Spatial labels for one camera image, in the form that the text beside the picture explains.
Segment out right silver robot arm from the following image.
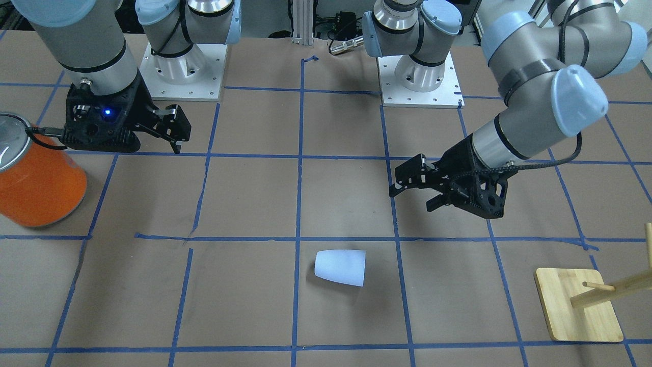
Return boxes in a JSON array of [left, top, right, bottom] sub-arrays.
[[12, 1, 241, 154]]

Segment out aluminium frame post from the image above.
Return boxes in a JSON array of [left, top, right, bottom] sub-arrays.
[[291, 0, 314, 48]]

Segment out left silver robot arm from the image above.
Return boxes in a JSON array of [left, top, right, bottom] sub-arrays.
[[362, 1, 649, 219]]

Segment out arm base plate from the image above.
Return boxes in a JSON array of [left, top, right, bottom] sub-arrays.
[[140, 44, 229, 102], [376, 53, 465, 109]]

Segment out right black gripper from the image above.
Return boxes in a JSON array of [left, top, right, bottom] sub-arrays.
[[60, 73, 192, 155]]

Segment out wooden cup rack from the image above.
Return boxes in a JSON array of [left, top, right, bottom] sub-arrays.
[[534, 223, 652, 343]]

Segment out orange bin with grey lid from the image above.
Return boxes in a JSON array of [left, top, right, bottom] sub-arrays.
[[1, 112, 88, 227]]

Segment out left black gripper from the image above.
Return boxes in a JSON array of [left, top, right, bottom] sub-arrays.
[[389, 135, 510, 219]]

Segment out light blue cup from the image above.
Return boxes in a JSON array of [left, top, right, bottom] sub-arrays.
[[314, 249, 366, 286]]

